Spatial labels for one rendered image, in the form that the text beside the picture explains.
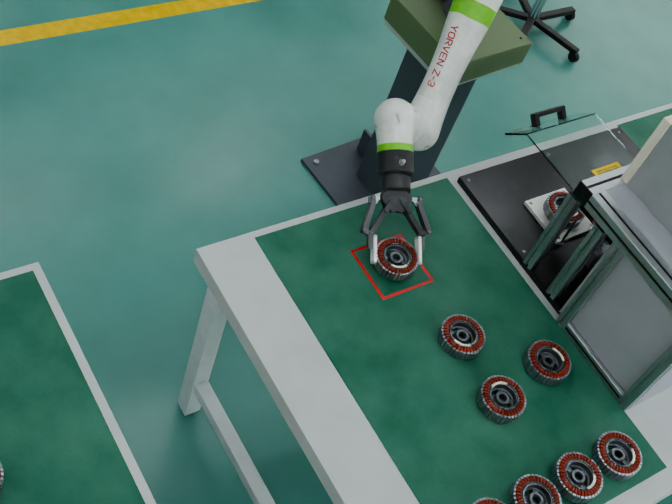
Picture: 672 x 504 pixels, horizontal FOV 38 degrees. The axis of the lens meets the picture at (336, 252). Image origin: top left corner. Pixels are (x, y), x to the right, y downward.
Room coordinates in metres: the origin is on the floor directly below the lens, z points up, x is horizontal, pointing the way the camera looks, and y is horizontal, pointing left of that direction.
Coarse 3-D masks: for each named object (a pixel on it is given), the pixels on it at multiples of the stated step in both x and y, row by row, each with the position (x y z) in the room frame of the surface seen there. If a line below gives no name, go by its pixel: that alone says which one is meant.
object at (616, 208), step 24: (624, 168) 1.84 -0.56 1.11; (576, 192) 1.73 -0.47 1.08; (600, 192) 1.73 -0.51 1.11; (624, 192) 1.76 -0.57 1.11; (600, 216) 1.68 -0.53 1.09; (624, 216) 1.68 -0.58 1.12; (648, 216) 1.71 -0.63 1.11; (624, 240) 1.62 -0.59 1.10; (648, 240) 1.64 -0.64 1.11; (648, 264) 1.57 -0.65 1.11
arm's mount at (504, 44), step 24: (408, 0) 2.52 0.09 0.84; (432, 0) 2.57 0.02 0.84; (408, 24) 2.46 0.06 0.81; (432, 24) 2.46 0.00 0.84; (504, 24) 2.61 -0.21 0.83; (432, 48) 2.39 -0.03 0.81; (480, 48) 2.44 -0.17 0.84; (504, 48) 2.49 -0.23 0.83; (528, 48) 2.58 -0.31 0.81; (480, 72) 2.43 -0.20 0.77
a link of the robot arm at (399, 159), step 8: (384, 152) 1.76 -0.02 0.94; (392, 152) 1.76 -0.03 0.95; (400, 152) 1.76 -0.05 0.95; (408, 152) 1.78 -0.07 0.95; (384, 160) 1.74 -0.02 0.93; (392, 160) 1.74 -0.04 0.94; (400, 160) 1.74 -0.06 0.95; (408, 160) 1.76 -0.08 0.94; (384, 168) 1.73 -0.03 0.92; (392, 168) 1.73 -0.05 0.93; (400, 168) 1.73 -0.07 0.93; (408, 168) 1.75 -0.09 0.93
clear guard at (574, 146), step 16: (528, 128) 1.95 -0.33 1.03; (544, 128) 1.92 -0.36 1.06; (560, 128) 1.95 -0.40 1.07; (576, 128) 1.97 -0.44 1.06; (592, 128) 2.00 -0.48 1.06; (608, 128) 2.02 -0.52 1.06; (544, 144) 1.87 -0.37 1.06; (560, 144) 1.89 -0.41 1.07; (576, 144) 1.91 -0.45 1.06; (592, 144) 1.94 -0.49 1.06; (608, 144) 1.96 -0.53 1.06; (560, 160) 1.83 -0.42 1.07; (576, 160) 1.86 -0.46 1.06; (592, 160) 1.88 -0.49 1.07; (608, 160) 1.90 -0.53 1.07; (624, 160) 1.93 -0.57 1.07; (576, 176) 1.80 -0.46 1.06; (592, 176) 1.83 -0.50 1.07
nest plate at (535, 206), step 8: (528, 200) 1.97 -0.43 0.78; (536, 200) 1.98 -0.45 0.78; (544, 200) 1.99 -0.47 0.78; (528, 208) 1.95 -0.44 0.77; (536, 208) 1.95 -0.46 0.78; (536, 216) 1.92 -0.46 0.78; (544, 216) 1.93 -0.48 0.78; (544, 224) 1.90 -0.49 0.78; (584, 224) 1.96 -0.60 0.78; (592, 224) 1.98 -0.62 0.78; (576, 232) 1.92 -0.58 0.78; (584, 232) 1.94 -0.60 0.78; (560, 240) 1.87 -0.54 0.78
